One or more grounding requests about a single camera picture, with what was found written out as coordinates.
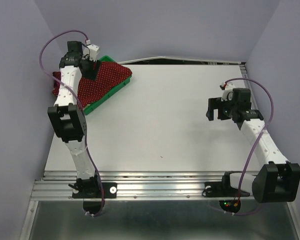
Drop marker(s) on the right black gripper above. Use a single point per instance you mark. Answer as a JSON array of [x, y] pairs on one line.
[[214, 103]]

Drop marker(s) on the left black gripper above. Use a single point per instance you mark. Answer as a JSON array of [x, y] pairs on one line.
[[92, 73]]

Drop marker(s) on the red polka dot skirt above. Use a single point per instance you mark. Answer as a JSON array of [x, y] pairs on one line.
[[68, 94]]

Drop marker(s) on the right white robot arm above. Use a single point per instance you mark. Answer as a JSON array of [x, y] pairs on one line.
[[278, 179]]

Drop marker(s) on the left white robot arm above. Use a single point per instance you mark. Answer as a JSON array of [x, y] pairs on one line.
[[69, 122]]

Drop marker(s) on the green plastic tray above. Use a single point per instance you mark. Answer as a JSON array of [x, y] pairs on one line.
[[111, 78]]

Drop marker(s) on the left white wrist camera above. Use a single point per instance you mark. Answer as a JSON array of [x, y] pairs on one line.
[[92, 52]]

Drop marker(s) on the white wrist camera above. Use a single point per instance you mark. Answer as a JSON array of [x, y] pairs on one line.
[[92, 52], [227, 93]]

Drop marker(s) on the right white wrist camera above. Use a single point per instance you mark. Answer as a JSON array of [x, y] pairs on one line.
[[227, 93]]

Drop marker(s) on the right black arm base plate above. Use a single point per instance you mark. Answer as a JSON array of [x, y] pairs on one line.
[[216, 189]]

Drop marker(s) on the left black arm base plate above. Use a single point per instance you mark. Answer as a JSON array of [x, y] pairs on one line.
[[109, 189]]

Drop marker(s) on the aluminium frame rail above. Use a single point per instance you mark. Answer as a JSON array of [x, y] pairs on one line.
[[131, 185]]

